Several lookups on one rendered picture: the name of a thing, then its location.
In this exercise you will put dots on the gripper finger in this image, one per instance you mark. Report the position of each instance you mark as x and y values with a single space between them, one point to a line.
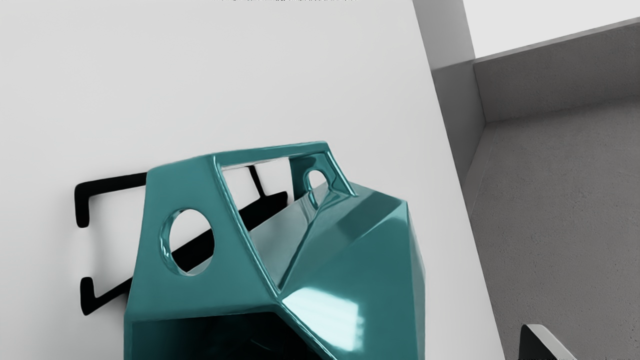
539 346

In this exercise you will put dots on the teal faceted mug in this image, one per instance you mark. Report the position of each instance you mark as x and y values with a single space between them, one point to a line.
350 260

